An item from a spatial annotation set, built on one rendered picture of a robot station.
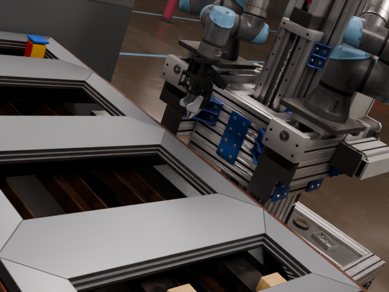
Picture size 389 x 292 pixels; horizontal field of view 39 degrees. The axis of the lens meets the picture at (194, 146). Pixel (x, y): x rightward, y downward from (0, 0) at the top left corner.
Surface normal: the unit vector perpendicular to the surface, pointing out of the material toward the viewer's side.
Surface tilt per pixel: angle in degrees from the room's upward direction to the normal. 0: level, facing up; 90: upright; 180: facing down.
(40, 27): 90
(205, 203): 0
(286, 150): 90
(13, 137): 0
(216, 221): 0
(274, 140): 90
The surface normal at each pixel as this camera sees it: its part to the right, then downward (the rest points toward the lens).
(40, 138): 0.33, -0.87
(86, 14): 0.62, 0.50
